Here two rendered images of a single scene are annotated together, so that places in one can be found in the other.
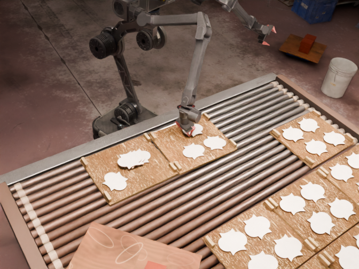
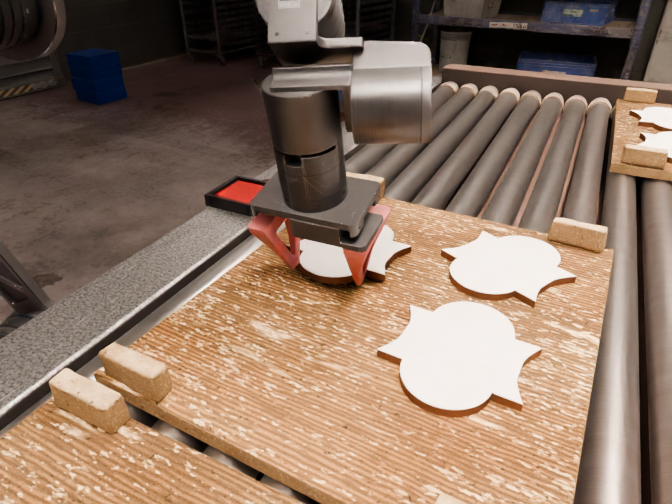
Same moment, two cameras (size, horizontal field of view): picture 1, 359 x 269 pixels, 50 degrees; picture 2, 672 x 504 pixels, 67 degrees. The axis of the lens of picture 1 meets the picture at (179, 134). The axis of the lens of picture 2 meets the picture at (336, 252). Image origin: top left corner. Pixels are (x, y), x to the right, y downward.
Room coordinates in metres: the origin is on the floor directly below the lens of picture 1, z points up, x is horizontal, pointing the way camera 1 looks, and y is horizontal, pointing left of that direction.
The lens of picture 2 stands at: (1.29, 0.12, 1.23)
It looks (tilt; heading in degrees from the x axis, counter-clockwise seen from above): 32 degrees down; 337
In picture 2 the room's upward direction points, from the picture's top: straight up
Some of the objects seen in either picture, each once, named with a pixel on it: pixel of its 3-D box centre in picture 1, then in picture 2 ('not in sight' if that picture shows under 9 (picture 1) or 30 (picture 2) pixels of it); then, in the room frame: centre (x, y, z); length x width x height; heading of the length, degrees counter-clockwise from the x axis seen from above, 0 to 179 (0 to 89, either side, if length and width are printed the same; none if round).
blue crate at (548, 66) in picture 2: not in sight; (554, 70); (4.80, -3.44, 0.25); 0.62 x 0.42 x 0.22; 45
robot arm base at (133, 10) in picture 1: (137, 12); not in sight; (2.13, 0.35, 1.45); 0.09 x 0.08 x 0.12; 147
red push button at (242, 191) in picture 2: not in sight; (243, 195); (1.95, -0.01, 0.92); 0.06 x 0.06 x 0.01; 41
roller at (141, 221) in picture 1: (220, 180); not in sight; (1.39, -0.26, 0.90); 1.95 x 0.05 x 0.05; 131
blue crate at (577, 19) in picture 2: not in sight; (579, 11); (4.74, -3.50, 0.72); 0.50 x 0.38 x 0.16; 30
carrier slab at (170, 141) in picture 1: (192, 142); (396, 307); (1.63, -0.08, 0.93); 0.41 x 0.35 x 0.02; 128
